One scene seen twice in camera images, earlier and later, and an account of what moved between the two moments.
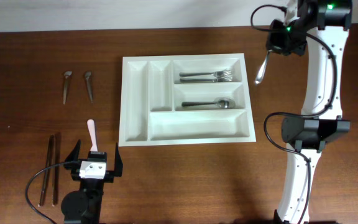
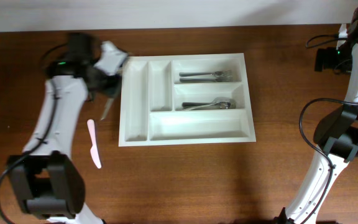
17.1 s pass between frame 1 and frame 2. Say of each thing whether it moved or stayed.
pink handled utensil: stayed
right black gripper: moved
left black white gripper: moved
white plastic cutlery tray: stayed
